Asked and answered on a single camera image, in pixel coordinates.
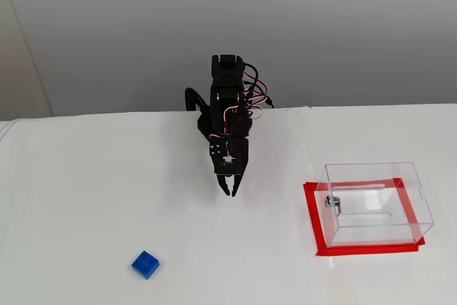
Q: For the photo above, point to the black table clamp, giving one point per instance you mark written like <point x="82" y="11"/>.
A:
<point x="189" y="94"/>

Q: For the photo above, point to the silver cam lock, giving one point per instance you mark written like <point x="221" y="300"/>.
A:
<point x="329" y="201"/>

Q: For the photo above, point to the blue lego brick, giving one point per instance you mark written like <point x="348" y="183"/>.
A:
<point x="144" y="265"/>

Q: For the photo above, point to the transparent plastic box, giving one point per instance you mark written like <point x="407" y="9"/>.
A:
<point x="371" y="235"/>

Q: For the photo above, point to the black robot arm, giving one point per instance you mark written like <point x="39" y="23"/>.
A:
<point x="228" y="76"/>

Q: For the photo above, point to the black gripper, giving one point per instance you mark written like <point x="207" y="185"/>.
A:
<point x="238" y="166"/>

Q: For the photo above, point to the red tape frame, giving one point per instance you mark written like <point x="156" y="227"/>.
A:
<point x="357" y="250"/>

